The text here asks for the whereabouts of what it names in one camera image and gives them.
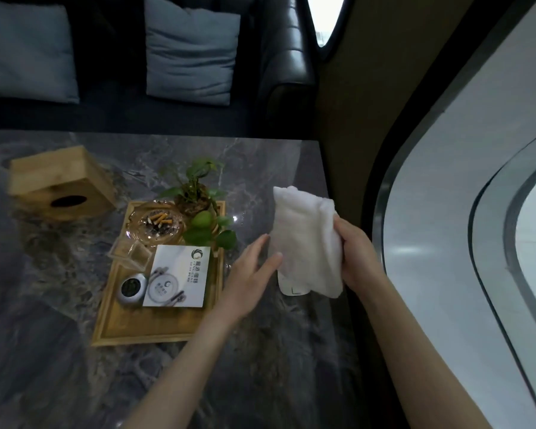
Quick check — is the person's right hand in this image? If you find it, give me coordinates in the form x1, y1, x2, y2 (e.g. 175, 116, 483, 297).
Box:
334, 216, 386, 296

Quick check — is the person's left hand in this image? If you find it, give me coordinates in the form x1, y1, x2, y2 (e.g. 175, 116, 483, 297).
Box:
212, 233, 283, 327

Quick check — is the white towel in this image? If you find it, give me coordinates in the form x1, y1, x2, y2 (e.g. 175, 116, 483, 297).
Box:
268, 186, 344, 299

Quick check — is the person's right forearm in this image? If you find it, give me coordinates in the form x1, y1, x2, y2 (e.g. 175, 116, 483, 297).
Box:
359, 270, 497, 429

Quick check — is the person's left forearm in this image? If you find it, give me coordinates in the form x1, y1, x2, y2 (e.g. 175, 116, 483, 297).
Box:
121, 308, 235, 429

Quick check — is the white printed card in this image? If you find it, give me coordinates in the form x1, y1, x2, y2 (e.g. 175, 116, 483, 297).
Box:
142, 245, 211, 308

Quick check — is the small green potted plant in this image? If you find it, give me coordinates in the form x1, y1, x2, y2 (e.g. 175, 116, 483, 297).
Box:
158, 159, 237, 251

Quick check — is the wooden tray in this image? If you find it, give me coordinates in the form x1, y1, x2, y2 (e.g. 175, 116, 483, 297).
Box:
91, 200, 227, 348

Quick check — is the glass ashtray with cigarette butts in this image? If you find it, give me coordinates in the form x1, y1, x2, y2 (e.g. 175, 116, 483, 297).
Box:
126, 205, 188, 245

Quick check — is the round silver call button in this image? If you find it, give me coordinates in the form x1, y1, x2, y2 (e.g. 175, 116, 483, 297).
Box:
118, 273, 150, 307

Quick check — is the clear acrylic card holder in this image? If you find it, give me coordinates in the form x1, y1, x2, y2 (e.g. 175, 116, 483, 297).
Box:
107, 239, 154, 267

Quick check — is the dark leather sofa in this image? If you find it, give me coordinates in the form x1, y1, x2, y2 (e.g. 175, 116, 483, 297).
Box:
0, 0, 319, 139

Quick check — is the wooden tissue box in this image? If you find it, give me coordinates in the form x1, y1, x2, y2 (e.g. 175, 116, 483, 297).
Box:
7, 146, 118, 220

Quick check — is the grey-blue cushion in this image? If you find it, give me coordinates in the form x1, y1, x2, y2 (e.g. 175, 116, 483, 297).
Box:
144, 0, 241, 106
0, 0, 80, 104

